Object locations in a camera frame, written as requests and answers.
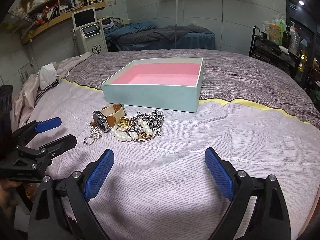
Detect silver crystal ring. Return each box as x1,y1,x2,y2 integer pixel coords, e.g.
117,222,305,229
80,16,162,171
83,127,103,146

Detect beige leather strap watch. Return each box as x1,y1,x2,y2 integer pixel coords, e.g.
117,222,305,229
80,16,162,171
92,104,126,133

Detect white pearl bracelet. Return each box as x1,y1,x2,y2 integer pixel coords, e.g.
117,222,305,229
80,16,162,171
110,119,154,143

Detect gold heart ring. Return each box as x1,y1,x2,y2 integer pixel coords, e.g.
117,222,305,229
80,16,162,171
116,117,131,132

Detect silver chain necklace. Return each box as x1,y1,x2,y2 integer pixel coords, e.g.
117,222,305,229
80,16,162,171
126,109,165,138

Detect operator left hand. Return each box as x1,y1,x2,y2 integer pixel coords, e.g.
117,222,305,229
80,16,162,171
1,179,21,218

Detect pink satin cloth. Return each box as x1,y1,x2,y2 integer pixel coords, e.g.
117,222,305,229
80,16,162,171
11,52,92,131

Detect white face mask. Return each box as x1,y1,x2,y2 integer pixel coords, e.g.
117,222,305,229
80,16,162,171
39,63,69,90

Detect white beauty machine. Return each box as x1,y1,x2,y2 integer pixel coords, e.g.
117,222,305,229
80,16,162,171
72,7,108,54

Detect teal box pink lining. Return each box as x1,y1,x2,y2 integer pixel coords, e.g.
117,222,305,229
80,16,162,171
100,57,203,113

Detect massage bed dark blankets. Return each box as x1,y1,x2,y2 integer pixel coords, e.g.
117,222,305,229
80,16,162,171
104,21,216,51

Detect purple striped blanket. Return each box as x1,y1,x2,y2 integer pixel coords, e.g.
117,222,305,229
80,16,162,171
67,49,319,128

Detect black trolley rack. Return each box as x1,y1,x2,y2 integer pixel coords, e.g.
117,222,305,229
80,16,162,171
248,25,302,79

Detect clear pump bottle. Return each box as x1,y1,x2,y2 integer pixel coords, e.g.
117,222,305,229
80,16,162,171
289,26,300,55

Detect green bottle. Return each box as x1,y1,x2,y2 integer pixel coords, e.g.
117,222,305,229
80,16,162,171
277,15,286,46

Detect black cable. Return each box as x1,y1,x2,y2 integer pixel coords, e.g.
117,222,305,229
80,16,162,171
35,79,60,104

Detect wooden wall shelf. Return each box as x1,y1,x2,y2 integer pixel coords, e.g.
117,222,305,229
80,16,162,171
9,0,106,44

